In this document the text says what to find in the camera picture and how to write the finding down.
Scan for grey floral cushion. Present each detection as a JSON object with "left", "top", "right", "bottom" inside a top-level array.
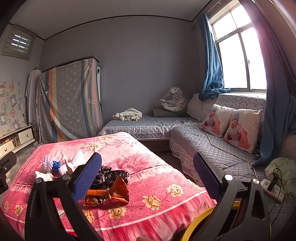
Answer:
[{"left": 187, "top": 93, "right": 218, "bottom": 121}]

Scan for black cable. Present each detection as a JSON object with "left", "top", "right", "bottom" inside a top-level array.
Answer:
[{"left": 271, "top": 167, "right": 286, "bottom": 232}]

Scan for cartoon wall poster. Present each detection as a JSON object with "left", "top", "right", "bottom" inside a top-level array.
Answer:
[{"left": 0, "top": 81, "right": 25, "bottom": 138}]

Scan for orange snack bag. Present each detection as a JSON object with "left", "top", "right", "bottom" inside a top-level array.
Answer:
[{"left": 84, "top": 175, "right": 130, "bottom": 208}]

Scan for pink floral blanket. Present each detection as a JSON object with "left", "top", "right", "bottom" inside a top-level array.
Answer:
[{"left": 0, "top": 132, "right": 218, "bottom": 241}]

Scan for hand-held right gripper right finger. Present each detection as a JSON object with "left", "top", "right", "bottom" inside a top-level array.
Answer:
[{"left": 192, "top": 152, "right": 271, "bottom": 241}]

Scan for bright blue curtain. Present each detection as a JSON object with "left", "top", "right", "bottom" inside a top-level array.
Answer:
[{"left": 196, "top": 13, "right": 231, "bottom": 101}]

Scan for grey quilted sofa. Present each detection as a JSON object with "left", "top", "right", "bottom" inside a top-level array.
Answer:
[{"left": 98, "top": 93, "right": 296, "bottom": 241}]

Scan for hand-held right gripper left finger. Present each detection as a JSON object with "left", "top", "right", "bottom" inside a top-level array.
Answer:
[{"left": 24, "top": 152, "right": 103, "bottom": 241}]

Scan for yellow rimmed trash bin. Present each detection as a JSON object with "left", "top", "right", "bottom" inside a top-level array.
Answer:
[{"left": 181, "top": 200, "right": 271, "bottom": 241}]

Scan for striped cloth covered wardrobe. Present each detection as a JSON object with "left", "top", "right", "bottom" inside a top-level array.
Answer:
[{"left": 38, "top": 56, "right": 105, "bottom": 143}]

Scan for black plastic wrapper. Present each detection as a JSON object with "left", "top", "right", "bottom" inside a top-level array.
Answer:
[{"left": 91, "top": 165, "right": 129, "bottom": 189}]

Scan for pale green cloth bag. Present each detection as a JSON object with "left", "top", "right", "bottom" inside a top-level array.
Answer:
[{"left": 264, "top": 157, "right": 296, "bottom": 198}]

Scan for white power strip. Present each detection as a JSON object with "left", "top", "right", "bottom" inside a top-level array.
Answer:
[{"left": 260, "top": 178, "right": 286, "bottom": 204}]

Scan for grey window blind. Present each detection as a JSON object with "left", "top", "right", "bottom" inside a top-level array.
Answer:
[{"left": 2, "top": 25, "right": 38, "bottom": 60}]

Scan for grey bolster pillow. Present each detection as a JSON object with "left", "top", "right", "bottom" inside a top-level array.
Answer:
[{"left": 152, "top": 108, "right": 189, "bottom": 118}]

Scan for baby print pillow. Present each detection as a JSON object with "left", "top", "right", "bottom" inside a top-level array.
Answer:
[
  {"left": 200, "top": 104, "right": 236, "bottom": 138},
  {"left": 223, "top": 108, "right": 263, "bottom": 154}
]

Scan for white hanging cloth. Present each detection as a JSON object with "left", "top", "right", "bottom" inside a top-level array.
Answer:
[{"left": 25, "top": 68, "right": 42, "bottom": 142}]

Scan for cream crumpled clothes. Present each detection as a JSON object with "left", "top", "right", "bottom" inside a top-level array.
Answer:
[{"left": 115, "top": 107, "right": 143, "bottom": 121}]

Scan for white cable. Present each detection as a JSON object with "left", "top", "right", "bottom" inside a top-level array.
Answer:
[{"left": 198, "top": 118, "right": 258, "bottom": 175}]

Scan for white low cabinet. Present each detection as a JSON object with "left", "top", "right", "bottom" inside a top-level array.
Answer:
[{"left": 0, "top": 125, "right": 34, "bottom": 161}]

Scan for window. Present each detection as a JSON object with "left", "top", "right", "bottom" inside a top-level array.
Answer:
[{"left": 209, "top": 4, "right": 268, "bottom": 91}]

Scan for white tiger plush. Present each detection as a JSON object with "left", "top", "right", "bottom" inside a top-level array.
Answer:
[{"left": 159, "top": 86, "right": 189, "bottom": 113}]

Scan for grey blue curtain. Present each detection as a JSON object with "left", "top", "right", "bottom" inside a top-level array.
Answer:
[{"left": 239, "top": 0, "right": 296, "bottom": 167}]

